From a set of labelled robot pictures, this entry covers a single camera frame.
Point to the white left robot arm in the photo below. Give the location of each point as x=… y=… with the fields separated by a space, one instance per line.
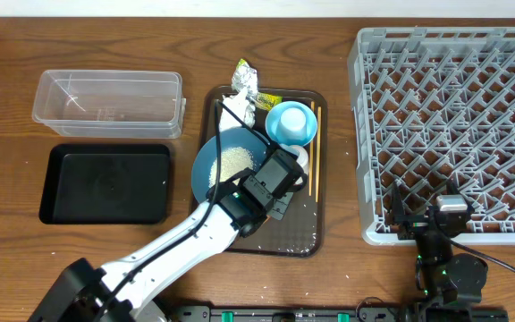
x=120 y=290

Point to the clear plastic bin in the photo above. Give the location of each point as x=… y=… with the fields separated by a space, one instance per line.
x=111 y=103

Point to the crumpled silver foil wrapper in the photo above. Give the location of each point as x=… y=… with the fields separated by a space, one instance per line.
x=245 y=78

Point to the left wooden chopstick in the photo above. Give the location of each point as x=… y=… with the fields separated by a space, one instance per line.
x=311 y=154

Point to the wooden chopstick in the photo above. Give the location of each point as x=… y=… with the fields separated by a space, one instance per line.
x=318 y=152
x=311 y=154

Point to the white pink cup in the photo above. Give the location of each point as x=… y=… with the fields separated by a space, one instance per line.
x=301 y=154

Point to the brown serving tray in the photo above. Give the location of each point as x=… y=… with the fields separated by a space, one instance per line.
x=300 y=233

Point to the light blue cup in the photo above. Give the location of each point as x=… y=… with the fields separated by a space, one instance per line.
x=293 y=123

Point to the grey dishwasher rack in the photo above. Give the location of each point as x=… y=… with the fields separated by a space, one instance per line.
x=431 y=106

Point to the right wooden chopstick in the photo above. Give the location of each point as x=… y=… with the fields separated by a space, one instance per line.
x=318 y=152

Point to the pile of white rice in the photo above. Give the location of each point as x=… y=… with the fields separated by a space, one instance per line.
x=234 y=160

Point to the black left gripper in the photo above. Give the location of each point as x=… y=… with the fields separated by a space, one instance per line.
x=280 y=217

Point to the light blue bowl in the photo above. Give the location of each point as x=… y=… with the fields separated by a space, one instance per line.
x=273 y=128

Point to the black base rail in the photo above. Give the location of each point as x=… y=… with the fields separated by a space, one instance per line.
x=366 y=312

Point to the yellow snack packet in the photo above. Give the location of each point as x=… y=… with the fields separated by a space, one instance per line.
x=267 y=101

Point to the dark blue plate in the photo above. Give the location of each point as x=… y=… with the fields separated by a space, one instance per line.
x=204 y=170

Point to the black rectangular tray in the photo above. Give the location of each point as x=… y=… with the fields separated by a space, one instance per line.
x=106 y=184

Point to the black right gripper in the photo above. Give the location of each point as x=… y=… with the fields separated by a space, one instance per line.
x=414 y=224

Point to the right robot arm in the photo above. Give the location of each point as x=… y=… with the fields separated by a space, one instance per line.
x=451 y=283

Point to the crumpled white napkin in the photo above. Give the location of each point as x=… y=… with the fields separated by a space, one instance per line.
x=241 y=107

